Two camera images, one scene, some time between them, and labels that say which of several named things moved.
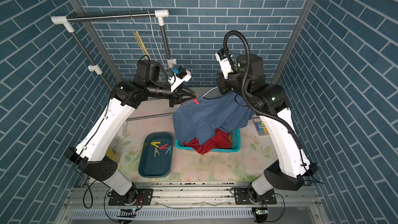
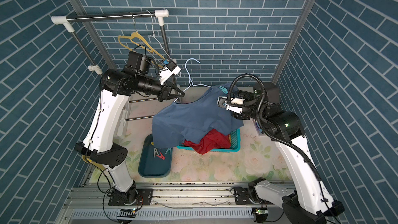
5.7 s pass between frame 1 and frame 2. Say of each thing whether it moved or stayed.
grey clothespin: stayed
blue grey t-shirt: moved
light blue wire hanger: moved
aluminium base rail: stayed
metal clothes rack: stayed
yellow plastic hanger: moved
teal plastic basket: stayed
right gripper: moved
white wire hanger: moved
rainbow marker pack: stayed
